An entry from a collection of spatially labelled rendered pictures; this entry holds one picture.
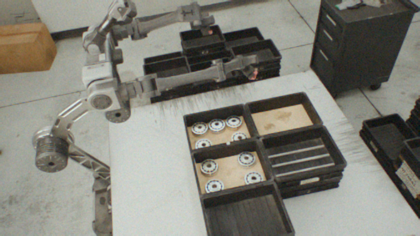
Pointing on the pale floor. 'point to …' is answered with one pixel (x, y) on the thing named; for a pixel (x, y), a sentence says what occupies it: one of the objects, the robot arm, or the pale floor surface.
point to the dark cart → (359, 44)
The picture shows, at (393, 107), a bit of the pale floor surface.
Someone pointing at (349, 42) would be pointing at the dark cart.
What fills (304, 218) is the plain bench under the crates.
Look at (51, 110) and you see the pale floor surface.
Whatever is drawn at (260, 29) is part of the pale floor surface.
